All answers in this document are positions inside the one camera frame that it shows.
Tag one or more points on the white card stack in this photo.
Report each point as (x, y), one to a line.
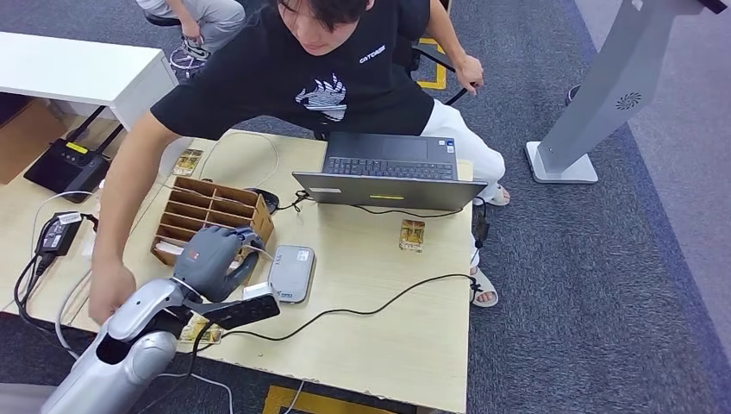
(168, 249)

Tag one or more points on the black computer mouse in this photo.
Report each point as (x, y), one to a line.
(268, 200)

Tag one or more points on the grey card reader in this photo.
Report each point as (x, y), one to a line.
(294, 271)

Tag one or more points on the grey kiosk stand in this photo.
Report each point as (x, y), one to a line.
(602, 88)

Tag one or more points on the wooden card organiser box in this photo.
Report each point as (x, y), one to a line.
(263, 220)

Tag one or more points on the person's right forearm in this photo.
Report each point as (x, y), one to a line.
(117, 223)

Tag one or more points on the white ID card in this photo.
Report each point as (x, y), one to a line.
(263, 250)

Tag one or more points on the black stool chrome base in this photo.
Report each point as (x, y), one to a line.
(160, 21)

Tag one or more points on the white desk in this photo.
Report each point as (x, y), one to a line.
(74, 68)

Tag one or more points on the person's right hand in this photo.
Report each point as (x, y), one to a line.
(111, 288)

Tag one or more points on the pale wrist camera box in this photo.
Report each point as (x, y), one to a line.
(260, 291)

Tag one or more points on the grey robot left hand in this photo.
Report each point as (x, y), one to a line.
(208, 260)

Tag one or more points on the grey laptop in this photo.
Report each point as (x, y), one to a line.
(391, 148)

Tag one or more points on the black laptop power adapter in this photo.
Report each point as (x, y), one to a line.
(56, 235)

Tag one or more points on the person's left forearm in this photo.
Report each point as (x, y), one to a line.
(445, 31)

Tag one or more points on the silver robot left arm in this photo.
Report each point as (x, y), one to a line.
(131, 354)

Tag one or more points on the person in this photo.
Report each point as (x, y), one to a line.
(220, 17)
(274, 74)

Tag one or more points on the gold printed room key card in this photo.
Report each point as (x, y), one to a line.
(208, 336)
(412, 235)
(187, 162)

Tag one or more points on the white power strip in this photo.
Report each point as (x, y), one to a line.
(88, 245)

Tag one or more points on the black power plug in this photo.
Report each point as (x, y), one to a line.
(90, 220)

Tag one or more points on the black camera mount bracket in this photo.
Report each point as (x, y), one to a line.
(245, 311)

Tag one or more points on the white sandal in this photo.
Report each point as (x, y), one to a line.
(498, 197)
(481, 277)

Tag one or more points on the person's left hand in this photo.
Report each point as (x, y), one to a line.
(469, 74)

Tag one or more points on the black router with antennas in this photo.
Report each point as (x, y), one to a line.
(63, 166)

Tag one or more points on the yellow floor tape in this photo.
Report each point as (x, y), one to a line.
(308, 403)
(438, 80)

